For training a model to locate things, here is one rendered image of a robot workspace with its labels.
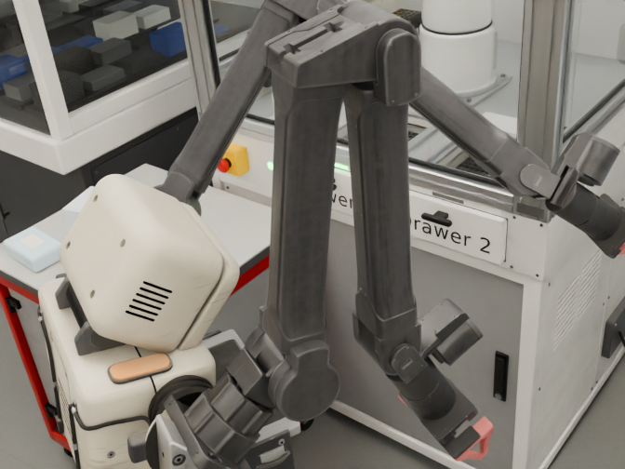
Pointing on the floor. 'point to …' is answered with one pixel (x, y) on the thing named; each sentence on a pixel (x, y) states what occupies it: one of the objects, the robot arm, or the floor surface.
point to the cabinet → (459, 374)
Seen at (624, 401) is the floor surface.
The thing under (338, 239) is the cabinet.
